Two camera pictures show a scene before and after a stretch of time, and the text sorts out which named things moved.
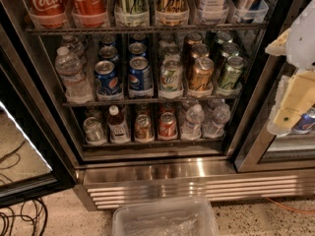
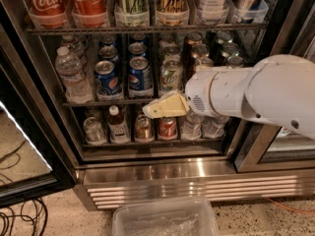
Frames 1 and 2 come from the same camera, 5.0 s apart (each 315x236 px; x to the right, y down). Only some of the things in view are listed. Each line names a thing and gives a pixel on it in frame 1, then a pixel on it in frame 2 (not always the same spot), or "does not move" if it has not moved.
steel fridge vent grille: x=104 y=189 does not move
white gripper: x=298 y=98 to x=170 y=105
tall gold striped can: x=172 y=7 does not move
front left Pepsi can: x=107 y=82 does not move
